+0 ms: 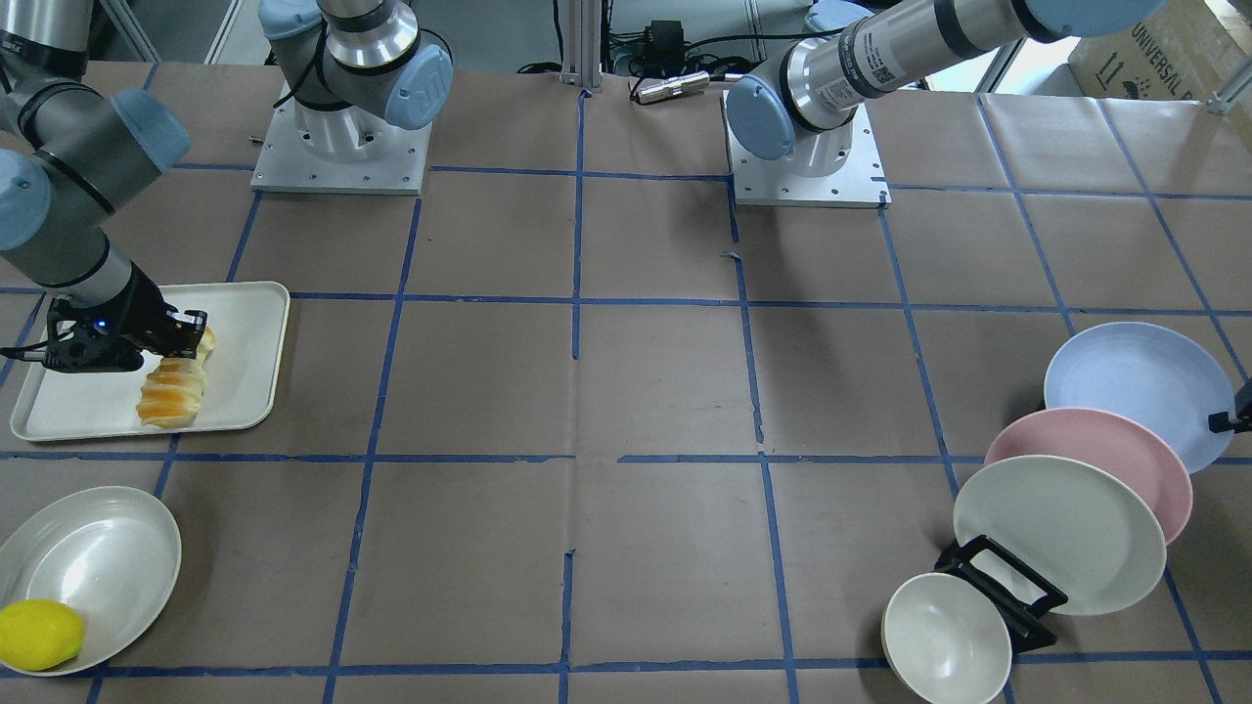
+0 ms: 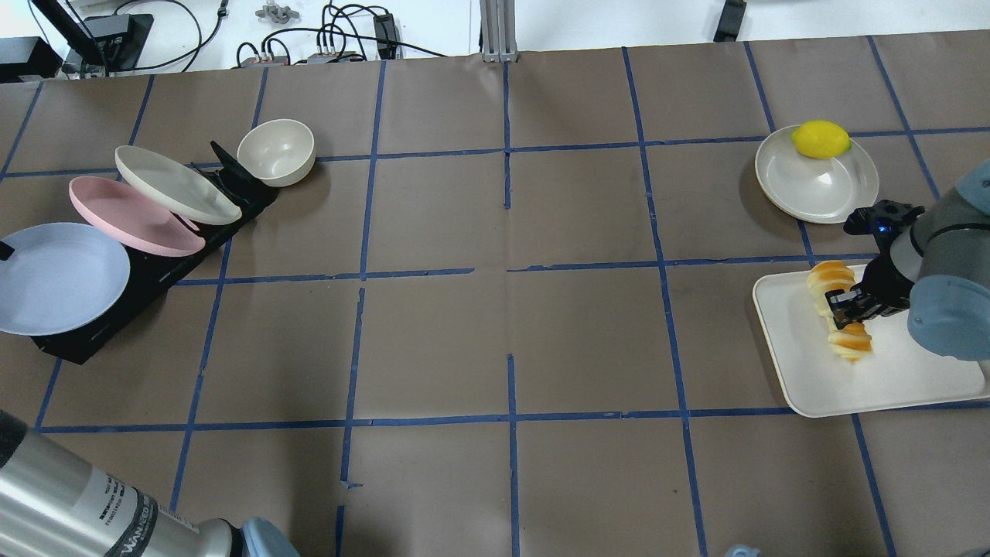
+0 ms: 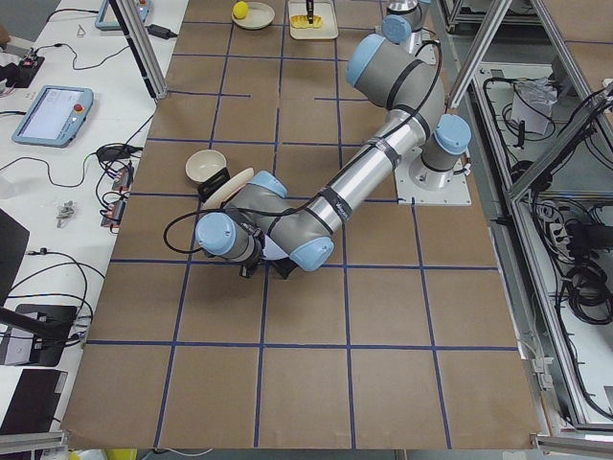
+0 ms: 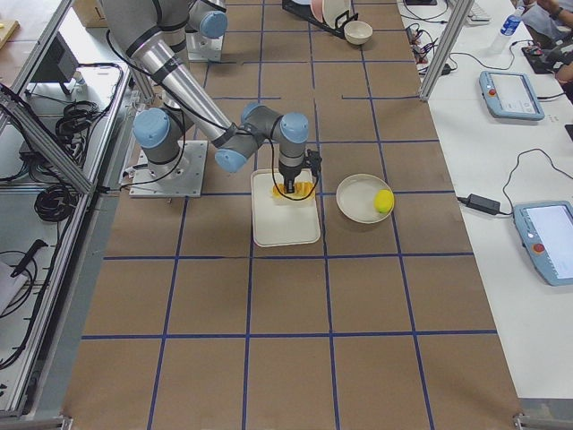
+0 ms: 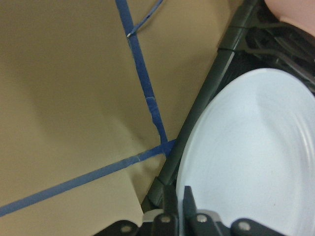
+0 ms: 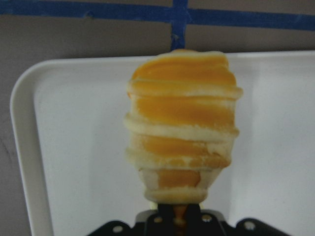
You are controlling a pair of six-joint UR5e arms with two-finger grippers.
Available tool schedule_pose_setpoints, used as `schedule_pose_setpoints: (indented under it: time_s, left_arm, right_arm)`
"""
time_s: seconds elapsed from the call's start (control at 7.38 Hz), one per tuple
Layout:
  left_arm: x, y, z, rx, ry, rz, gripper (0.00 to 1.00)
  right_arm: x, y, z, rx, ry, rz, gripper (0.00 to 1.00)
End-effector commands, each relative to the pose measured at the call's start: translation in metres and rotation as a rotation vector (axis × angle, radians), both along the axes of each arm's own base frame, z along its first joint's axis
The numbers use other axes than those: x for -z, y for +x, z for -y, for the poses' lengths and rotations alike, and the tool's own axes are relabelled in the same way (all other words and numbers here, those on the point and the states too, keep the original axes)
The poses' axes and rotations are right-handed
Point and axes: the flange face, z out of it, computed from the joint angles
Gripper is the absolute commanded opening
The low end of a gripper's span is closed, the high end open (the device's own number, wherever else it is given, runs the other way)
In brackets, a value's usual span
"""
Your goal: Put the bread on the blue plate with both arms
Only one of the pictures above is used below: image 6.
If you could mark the orange striped bread roll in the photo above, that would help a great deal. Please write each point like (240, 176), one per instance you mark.
(181, 123)

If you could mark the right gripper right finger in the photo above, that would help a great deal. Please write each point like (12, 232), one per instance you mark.
(212, 223)

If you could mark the white rectangular tray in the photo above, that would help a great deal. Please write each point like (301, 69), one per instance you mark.
(67, 117)

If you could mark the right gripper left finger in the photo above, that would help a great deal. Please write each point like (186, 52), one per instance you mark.
(159, 222)

